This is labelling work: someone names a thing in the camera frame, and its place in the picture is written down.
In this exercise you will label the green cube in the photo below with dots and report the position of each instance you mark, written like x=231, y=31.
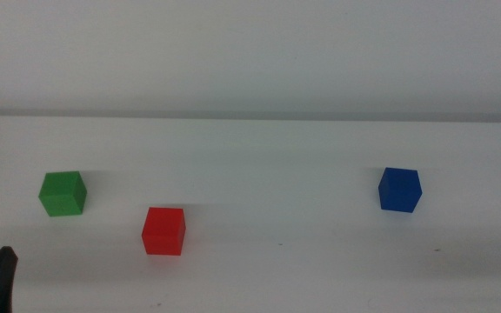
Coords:
x=61, y=195

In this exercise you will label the red cube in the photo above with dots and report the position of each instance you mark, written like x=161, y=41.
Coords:
x=163, y=232

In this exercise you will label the blue cube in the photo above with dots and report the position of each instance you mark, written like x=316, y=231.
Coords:
x=400, y=191

